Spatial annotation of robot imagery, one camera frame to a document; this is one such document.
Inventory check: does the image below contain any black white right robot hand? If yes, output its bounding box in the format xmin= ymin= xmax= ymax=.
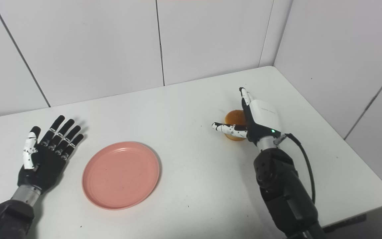
xmin=212 ymin=87 xmax=282 ymax=144

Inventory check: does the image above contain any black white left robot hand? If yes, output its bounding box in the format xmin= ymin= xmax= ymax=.
xmin=17 ymin=115 xmax=85 ymax=194

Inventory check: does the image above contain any toy hamburger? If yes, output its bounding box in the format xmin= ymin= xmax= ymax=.
xmin=224 ymin=110 xmax=248 ymax=141

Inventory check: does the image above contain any pink round plate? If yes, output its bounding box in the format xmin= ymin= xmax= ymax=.
xmin=82 ymin=142 xmax=160 ymax=210

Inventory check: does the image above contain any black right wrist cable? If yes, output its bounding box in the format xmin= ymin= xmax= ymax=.
xmin=274 ymin=133 xmax=316 ymax=204

